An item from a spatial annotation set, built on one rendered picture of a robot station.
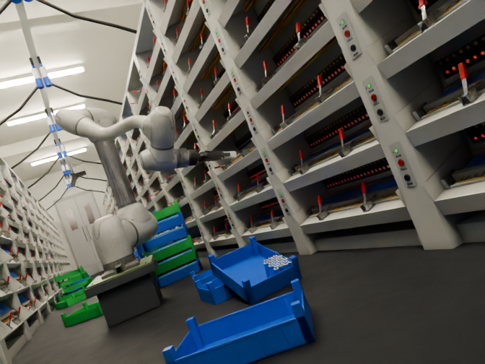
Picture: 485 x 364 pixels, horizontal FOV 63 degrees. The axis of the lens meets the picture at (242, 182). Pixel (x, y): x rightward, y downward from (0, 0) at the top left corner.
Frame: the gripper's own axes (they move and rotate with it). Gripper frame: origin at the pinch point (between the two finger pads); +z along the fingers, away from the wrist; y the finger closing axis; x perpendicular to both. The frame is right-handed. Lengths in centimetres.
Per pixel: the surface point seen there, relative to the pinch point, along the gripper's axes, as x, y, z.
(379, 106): -11, 93, 9
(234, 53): 37.5, 27.7, -1.1
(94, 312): -69, -80, -66
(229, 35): 46, 27, -2
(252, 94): 19.3, 27.7, 4.0
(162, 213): -16, -79, -20
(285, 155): -8.2, 27.4, 15.0
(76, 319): -72, -91, -76
